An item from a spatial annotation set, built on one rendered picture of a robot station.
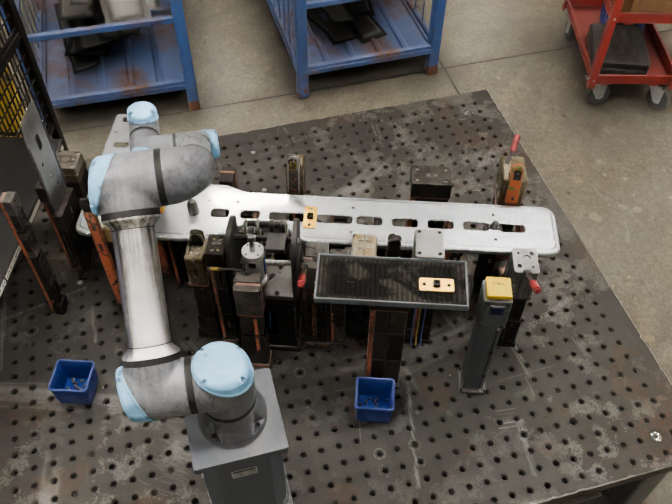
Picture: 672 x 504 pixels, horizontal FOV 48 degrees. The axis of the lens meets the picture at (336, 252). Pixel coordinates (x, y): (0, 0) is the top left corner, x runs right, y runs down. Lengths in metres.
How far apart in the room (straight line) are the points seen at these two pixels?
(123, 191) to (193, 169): 0.14
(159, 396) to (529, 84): 3.27
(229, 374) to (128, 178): 0.43
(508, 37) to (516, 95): 0.53
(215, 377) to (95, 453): 0.76
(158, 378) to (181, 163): 0.42
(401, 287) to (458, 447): 0.53
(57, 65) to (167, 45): 0.58
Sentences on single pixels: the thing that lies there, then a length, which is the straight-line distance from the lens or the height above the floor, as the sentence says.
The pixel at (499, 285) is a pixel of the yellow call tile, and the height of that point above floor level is 1.16.
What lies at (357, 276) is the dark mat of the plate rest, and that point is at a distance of 1.83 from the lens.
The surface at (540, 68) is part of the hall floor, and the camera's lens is 4.51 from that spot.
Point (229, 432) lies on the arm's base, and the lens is 1.63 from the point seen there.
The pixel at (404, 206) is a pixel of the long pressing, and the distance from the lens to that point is 2.21.
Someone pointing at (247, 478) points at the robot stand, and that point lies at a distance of 1.79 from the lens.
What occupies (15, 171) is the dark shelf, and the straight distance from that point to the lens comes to 2.44.
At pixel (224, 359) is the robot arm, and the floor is 1.33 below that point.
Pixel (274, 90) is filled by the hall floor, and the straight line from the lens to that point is 4.21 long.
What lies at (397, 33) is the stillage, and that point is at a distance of 4.33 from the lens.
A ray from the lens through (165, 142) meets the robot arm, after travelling 1.91.
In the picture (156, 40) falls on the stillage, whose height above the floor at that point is 0.17.
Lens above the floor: 2.61
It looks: 51 degrees down
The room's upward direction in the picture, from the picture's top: straight up
